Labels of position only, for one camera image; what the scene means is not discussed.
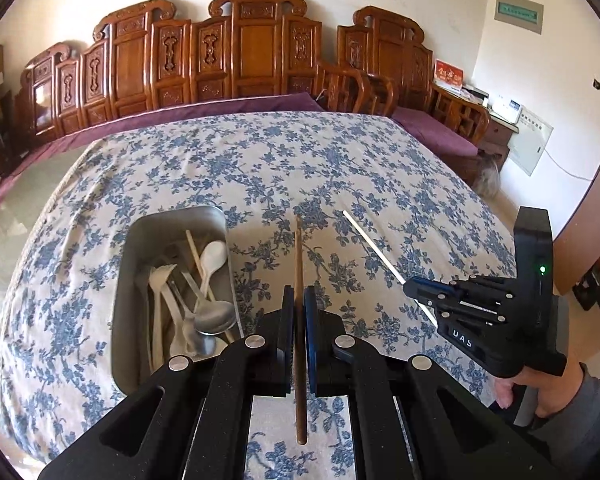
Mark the white chopstick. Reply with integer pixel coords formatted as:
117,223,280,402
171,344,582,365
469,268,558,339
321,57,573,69
343,210,437,330

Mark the metal tray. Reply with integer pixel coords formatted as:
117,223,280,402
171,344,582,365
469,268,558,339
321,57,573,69
110,204,242,397

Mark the round grey fan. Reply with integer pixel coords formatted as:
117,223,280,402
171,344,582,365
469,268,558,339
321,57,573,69
474,157,503,197

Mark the short purple seat cushion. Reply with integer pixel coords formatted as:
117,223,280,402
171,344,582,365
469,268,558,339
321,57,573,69
392,106,479,158

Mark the metal spoon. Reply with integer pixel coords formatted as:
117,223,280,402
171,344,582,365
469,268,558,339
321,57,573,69
182,329,217,359
180,270,237,337

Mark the stack of white papers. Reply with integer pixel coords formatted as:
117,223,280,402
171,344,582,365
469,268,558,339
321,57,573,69
462,84,492,104

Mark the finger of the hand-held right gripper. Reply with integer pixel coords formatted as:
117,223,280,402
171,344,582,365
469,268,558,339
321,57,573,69
415,295,519,323
401,275,519,307

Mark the red desk calendar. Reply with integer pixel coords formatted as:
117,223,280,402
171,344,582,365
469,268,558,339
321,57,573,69
432,58,465,93

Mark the white wall cable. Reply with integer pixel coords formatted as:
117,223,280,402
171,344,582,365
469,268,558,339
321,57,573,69
544,152,594,182

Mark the long purple seat cushion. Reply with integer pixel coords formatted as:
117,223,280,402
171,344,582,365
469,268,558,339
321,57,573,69
0,92,327,214

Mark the brown wooden chopstick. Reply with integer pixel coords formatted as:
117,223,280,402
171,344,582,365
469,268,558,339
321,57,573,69
293,212,309,447

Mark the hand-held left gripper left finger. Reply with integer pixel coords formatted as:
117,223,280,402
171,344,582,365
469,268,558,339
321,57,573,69
37,285,301,480

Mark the white telephone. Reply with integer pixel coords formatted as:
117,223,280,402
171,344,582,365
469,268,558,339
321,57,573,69
489,97,523,123

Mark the person's right hand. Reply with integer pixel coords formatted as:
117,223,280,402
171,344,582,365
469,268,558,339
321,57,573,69
494,361,589,429

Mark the carved wooden sofa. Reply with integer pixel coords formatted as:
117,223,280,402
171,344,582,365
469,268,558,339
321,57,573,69
15,0,434,147

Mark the wooden armchair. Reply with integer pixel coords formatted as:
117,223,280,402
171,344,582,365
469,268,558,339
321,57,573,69
314,62,402,117

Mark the carved wooden side bench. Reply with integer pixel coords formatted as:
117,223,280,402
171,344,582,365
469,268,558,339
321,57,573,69
429,84,492,145

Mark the light bamboo chopstick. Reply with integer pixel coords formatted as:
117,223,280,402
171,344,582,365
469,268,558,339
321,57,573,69
185,229,207,282

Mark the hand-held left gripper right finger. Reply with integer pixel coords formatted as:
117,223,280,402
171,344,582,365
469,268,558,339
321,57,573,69
303,285,563,480

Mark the green wall sign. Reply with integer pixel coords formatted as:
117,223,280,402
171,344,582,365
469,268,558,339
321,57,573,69
494,0,545,35

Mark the blue floral tablecloth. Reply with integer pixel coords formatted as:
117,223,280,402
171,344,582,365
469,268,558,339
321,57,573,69
0,109,520,480

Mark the wooden side table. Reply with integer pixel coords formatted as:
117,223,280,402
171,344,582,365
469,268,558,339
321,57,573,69
479,119,512,162

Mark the brown wooden door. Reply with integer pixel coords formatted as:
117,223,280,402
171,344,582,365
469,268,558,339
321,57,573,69
552,162,600,302

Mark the person's right forearm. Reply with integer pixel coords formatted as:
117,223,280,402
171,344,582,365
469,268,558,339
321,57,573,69
524,364,600,480

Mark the grey electrical panel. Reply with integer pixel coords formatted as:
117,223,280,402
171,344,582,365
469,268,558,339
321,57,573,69
507,107,554,177

